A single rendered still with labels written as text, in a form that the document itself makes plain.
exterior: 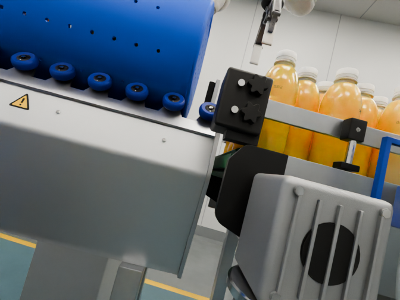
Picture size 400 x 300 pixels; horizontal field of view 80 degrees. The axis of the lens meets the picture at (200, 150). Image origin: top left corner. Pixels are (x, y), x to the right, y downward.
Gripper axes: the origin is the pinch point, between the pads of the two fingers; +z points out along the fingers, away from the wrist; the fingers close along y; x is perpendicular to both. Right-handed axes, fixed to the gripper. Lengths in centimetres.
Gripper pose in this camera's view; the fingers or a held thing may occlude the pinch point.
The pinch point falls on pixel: (260, 52)
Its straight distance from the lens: 86.1
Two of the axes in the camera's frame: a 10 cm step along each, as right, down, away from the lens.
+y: 0.5, -0.7, -10.0
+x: 9.7, 2.6, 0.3
